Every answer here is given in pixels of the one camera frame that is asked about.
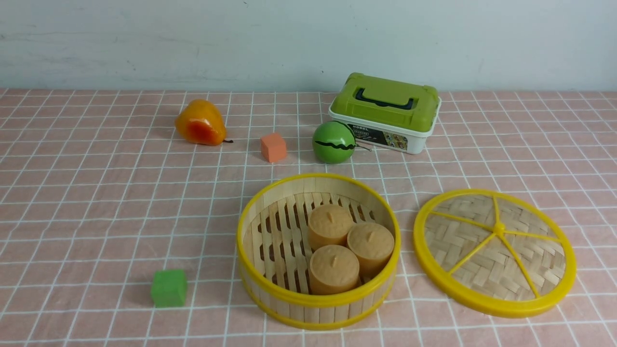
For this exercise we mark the yellow woven bamboo steamer lid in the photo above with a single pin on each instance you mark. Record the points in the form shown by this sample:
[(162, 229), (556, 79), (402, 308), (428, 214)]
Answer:
[(494, 253)]

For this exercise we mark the yellow bamboo steamer basket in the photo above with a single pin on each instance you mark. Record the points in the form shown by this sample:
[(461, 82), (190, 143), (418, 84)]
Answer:
[(274, 251)]

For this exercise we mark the green toy watermelon ball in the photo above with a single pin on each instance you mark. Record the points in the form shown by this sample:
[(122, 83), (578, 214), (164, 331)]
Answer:
[(333, 142)]

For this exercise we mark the orange foam cube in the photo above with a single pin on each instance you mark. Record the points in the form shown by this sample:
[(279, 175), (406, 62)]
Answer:
[(273, 147)]

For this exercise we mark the tan bun rear left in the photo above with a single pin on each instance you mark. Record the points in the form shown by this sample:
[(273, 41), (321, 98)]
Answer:
[(329, 224)]

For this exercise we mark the tan bun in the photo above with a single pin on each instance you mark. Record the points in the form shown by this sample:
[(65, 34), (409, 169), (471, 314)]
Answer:
[(333, 269), (329, 224), (373, 245)]

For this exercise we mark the tan bun right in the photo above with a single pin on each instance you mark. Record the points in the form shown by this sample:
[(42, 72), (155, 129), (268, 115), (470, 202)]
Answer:
[(373, 245)]

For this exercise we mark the tan bun front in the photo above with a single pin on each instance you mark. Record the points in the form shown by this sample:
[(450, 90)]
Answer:
[(333, 269)]

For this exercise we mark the green lidded white toolbox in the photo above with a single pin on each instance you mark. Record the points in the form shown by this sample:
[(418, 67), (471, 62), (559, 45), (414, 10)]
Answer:
[(387, 113)]

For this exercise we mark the orange toy pear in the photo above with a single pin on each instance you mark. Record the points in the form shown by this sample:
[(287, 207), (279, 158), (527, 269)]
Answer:
[(201, 123)]

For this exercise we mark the green foam cube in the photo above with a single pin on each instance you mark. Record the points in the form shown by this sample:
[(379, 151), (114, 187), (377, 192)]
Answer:
[(169, 288)]

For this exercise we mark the pink checkered tablecloth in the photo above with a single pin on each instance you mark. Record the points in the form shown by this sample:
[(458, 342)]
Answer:
[(99, 191)]

